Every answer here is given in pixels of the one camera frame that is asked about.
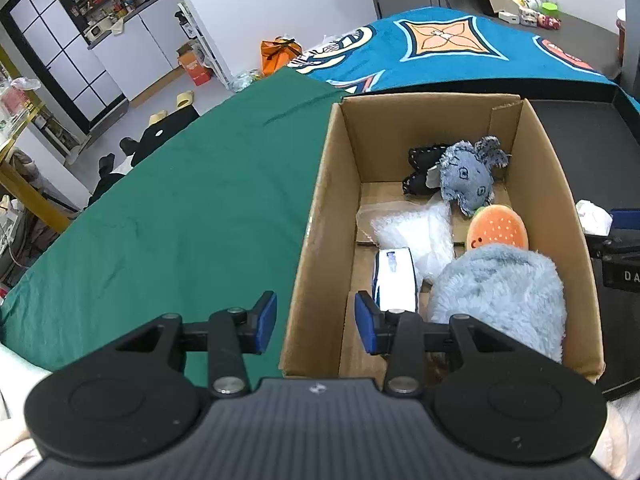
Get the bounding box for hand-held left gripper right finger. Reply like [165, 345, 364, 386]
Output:
[354, 290, 538, 397]

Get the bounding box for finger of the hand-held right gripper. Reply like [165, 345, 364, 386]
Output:
[585, 208, 640, 256]

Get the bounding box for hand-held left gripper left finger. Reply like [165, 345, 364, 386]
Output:
[115, 290, 278, 397]

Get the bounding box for white tissue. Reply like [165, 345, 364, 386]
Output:
[575, 200, 613, 235]

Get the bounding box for blue white tissue packet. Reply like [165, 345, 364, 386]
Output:
[371, 247, 420, 313]

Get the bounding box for brown cardboard box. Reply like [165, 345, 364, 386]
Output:
[279, 92, 606, 385]

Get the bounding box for clear bubble wrap bag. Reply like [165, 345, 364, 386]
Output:
[356, 202, 456, 286]

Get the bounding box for fuzzy grey-blue plush toy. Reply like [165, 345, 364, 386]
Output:
[427, 242, 568, 366]

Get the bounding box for orange burger plush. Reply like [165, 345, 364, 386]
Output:
[465, 204, 529, 253]

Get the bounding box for denim blue elephant plush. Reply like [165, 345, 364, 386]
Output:
[425, 135, 510, 218]

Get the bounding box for black plush toy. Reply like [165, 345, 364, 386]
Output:
[401, 144, 451, 196]

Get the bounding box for green cloth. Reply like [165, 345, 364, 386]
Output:
[0, 67, 348, 378]

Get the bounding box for blue printed blanket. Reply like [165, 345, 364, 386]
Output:
[292, 6, 640, 111]

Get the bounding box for small red figurines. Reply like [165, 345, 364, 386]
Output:
[520, 7, 562, 28]

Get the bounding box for clear plastic bag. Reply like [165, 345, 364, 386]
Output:
[232, 69, 263, 92]

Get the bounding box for white bedding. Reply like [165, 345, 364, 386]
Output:
[0, 342, 53, 468]

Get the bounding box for orange cardboard box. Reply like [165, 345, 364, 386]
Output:
[176, 42, 213, 86]

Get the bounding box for yellow table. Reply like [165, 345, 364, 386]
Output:
[0, 45, 71, 233]

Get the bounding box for orange bag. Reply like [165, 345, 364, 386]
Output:
[260, 36, 303, 77]

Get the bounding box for white shelf rack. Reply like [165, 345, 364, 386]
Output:
[177, 2, 223, 86]

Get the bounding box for white cabinet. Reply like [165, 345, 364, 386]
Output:
[87, 0, 226, 106]

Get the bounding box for black framed sliding door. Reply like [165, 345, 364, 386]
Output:
[0, 0, 128, 133]

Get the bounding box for clear plastic jar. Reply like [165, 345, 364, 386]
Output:
[0, 77, 41, 116]

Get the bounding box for assorted kitchen containers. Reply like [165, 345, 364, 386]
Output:
[60, 0, 176, 41]

